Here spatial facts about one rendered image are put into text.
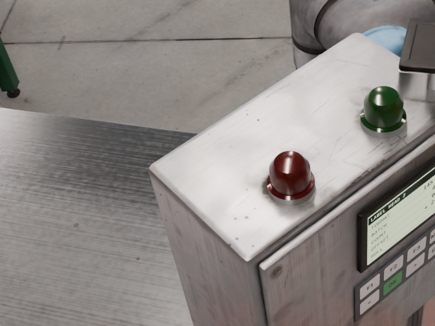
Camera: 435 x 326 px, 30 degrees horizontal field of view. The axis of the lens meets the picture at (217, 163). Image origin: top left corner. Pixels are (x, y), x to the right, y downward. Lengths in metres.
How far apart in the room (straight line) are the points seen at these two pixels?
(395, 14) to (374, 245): 0.47
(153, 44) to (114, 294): 1.80
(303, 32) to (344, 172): 0.55
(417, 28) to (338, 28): 0.42
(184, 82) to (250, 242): 2.33
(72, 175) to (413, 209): 0.95
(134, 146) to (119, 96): 1.36
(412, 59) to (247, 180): 0.12
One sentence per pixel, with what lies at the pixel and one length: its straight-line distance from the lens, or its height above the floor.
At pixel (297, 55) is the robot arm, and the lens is 1.02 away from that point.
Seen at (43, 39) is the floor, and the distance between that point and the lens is 3.09.
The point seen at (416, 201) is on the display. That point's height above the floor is 1.43.
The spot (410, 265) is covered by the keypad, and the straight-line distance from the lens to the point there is 0.55.
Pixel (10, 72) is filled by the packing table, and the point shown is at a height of 0.10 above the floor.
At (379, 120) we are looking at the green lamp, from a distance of 0.46.
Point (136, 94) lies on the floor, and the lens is 2.75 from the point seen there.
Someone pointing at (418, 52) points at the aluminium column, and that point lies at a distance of 0.48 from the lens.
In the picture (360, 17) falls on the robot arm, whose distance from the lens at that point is 0.91.
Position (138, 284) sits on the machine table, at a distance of 1.21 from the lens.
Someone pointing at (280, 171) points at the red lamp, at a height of 1.50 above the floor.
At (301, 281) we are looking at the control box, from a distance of 0.45.
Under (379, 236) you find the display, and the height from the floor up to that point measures 1.43.
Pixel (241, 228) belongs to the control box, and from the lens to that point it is 0.43.
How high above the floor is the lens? 1.81
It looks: 47 degrees down
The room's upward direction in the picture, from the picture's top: 11 degrees counter-clockwise
